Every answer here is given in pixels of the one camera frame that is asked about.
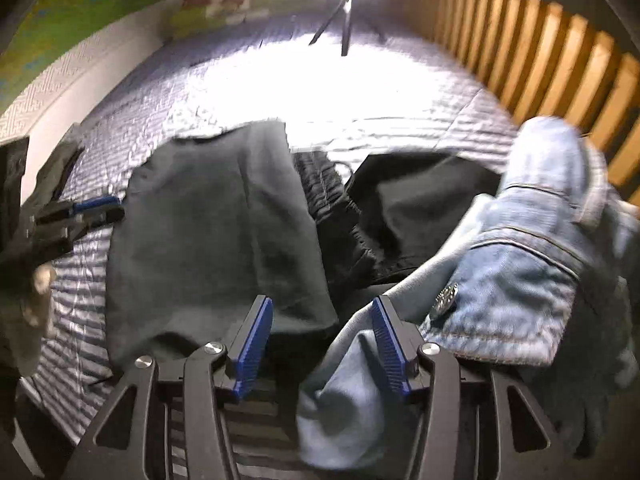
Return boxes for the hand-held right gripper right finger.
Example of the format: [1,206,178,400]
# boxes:
[371,295,568,480]

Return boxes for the dark grey pants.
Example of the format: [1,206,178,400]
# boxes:
[106,119,351,366]

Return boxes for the green wall poster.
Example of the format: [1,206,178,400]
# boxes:
[10,0,168,106]

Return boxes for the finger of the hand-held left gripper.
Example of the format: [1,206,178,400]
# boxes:
[35,195,123,226]
[37,207,126,256]

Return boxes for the blue white striped blanket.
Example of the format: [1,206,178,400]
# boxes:
[15,10,521,480]

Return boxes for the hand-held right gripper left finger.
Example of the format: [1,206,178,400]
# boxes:
[60,295,275,480]

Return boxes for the light blue denim garment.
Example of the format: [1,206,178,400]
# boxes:
[297,116,640,471]

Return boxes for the person's left hand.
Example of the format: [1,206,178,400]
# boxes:
[15,261,58,378]

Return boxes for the green floral cushion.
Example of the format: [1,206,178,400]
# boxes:
[167,0,301,41]

